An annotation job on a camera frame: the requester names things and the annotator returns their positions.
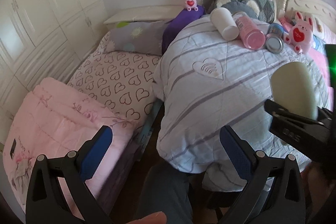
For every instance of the grey cat ear cushion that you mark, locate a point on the grey cat ear cushion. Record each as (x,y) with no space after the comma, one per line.
(250,7)

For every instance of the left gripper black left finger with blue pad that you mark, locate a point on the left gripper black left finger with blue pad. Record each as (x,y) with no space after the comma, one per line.
(45,199)

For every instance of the pink glass cup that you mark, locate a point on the pink glass cup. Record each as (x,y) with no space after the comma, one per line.
(249,33)

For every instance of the pale green ceramic cup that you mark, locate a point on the pale green ceramic cup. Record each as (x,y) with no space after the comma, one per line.
(292,88)

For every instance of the grey floral pillow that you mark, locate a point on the grey floral pillow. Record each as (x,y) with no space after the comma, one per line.
(139,37)

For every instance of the large pink bunny toy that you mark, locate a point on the large pink bunny toy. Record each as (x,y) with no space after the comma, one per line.
(300,35)

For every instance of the white wardrobe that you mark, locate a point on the white wardrobe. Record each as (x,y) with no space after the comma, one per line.
(44,38)

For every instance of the cream wooden headboard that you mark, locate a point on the cream wooden headboard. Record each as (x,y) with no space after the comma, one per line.
(316,7)

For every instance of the heart pattern bed sheet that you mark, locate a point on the heart pattern bed sheet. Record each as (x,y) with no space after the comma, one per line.
(119,80)

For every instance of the white low headboard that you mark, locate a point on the white low headboard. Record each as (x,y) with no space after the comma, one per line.
(145,13)

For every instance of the pink folded quilt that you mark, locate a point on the pink folded quilt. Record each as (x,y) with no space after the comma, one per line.
(54,119)

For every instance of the white cup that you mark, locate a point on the white cup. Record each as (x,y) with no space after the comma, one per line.
(222,19)

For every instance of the operator dark trouser leg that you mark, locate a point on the operator dark trouser leg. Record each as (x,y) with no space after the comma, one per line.
(165,189)

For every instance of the operator thumb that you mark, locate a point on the operator thumb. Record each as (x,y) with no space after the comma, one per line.
(155,218)

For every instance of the striped light blue quilt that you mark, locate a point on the striped light blue quilt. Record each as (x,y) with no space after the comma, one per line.
(206,83)

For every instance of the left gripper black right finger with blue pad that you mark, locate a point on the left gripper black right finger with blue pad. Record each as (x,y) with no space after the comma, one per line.
(273,192)

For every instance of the purple pillow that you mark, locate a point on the purple pillow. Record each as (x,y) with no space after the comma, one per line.
(183,19)

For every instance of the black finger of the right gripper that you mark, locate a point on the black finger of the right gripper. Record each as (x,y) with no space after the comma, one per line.
(313,138)

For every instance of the small pink bunny toy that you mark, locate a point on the small pink bunny toy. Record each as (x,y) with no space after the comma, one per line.
(191,5)

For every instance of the blue steel tumbler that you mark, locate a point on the blue steel tumbler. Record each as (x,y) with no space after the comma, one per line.
(274,38)

